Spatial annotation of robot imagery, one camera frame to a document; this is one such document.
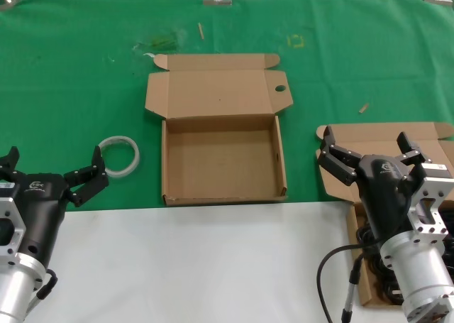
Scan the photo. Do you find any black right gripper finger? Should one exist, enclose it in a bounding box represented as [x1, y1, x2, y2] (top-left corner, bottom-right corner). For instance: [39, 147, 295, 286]
[316, 126, 362, 186]
[396, 131, 433, 168]

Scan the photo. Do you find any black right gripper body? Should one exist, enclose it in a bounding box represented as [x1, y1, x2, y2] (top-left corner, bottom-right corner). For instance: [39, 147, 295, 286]
[356, 154, 426, 244]

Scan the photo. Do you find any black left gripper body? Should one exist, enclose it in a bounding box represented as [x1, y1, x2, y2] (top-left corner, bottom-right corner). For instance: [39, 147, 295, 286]
[0, 172, 71, 267]

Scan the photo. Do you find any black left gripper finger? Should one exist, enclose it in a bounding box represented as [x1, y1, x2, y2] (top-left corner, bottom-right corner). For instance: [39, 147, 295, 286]
[63, 145, 110, 209]
[0, 146, 23, 182]

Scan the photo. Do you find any empty brown cardboard box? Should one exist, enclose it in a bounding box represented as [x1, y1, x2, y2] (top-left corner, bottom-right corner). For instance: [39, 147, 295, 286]
[144, 53, 294, 207]

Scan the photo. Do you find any clear adhesive tape roll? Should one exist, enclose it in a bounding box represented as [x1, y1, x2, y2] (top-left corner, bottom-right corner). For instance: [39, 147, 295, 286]
[97, 135, 140, 178]

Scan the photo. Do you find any green table cloth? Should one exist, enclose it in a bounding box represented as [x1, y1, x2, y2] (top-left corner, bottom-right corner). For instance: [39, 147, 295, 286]
[0, 0, 454, 210]

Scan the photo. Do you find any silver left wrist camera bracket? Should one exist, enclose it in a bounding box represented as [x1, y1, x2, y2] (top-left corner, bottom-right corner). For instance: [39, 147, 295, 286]
[0, 197, 28, 267]

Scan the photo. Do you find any cardboard box holding cables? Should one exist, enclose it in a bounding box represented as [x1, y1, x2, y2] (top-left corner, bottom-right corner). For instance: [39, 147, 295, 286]
[314, 121, 454, 307]

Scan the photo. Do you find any pile of black power cords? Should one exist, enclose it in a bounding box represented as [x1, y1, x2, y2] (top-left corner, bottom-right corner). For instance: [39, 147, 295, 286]
[356, 200, 454, 301]

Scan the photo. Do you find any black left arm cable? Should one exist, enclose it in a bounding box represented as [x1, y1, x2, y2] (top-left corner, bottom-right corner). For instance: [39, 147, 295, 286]
[35, 268, 58, 301]

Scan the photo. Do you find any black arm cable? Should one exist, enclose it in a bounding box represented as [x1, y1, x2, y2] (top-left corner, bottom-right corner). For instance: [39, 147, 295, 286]
[316, 243, 386, 323]
[35, 268, 58, 301]

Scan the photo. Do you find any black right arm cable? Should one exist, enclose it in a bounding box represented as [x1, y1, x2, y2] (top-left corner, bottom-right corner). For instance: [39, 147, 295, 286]
[316, 243, 386, 323]

